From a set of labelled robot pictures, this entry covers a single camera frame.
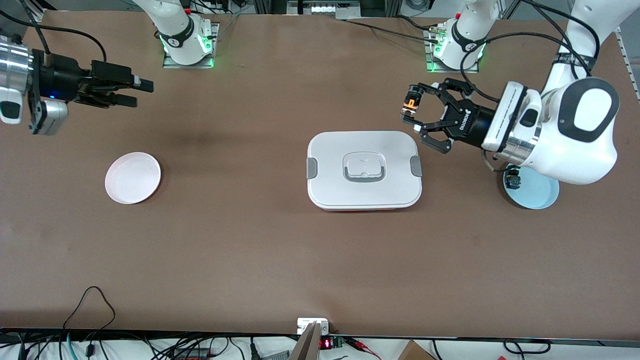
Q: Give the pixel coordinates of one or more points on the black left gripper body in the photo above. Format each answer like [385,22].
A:
[474,124]

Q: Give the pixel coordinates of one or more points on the red and black clip leads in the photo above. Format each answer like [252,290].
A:
[362,346]

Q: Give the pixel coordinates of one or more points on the light blue round plate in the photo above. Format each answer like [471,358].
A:
[532,196]

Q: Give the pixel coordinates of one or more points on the black power plug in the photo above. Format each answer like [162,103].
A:
[254,349]

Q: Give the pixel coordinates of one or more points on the orange push-button switch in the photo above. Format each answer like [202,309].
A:
[410,104]

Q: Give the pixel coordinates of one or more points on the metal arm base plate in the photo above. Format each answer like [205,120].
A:
[172,66]
[428,62]

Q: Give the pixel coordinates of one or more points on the brown cardboard box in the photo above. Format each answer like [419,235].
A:
[415,352]

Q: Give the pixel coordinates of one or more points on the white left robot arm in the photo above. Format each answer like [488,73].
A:
[585,150]

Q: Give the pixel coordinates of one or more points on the white power strip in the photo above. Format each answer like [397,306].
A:
[325,7]

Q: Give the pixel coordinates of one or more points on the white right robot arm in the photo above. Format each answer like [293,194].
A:
[177,30]

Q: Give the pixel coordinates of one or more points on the red digit display module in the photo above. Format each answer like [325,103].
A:
[326,343]

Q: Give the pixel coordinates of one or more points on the white lidded box grey clips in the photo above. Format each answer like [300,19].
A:
[330,150]

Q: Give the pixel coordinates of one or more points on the perforated aluminium frame rail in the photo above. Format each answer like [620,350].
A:
[630,60]

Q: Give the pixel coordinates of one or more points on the aluminium camera mount bar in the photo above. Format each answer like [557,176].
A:
[306,347]

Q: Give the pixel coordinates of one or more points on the small white mounting plate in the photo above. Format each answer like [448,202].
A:
[306,324]

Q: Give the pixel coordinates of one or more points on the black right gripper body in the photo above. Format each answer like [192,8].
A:
[56,79]

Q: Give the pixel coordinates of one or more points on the green push-button switch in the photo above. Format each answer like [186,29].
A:
[513,181]

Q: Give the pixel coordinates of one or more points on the pink round plate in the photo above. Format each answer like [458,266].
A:
[132,187]

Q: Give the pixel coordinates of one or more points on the aluminium frame profile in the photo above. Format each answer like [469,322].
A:
[41,12]

